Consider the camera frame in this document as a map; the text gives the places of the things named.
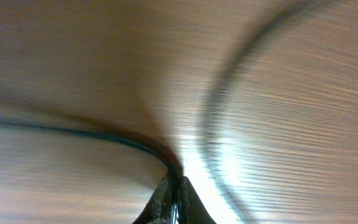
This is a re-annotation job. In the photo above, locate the long thin black cable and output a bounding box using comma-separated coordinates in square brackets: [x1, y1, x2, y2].
[0, 0, 332, 224]

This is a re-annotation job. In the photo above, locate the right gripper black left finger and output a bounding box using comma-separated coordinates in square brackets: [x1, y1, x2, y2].
[133, 173, 174, 224]

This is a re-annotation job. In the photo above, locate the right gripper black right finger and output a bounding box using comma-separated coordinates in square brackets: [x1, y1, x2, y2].
[178, 176, 216, 224]

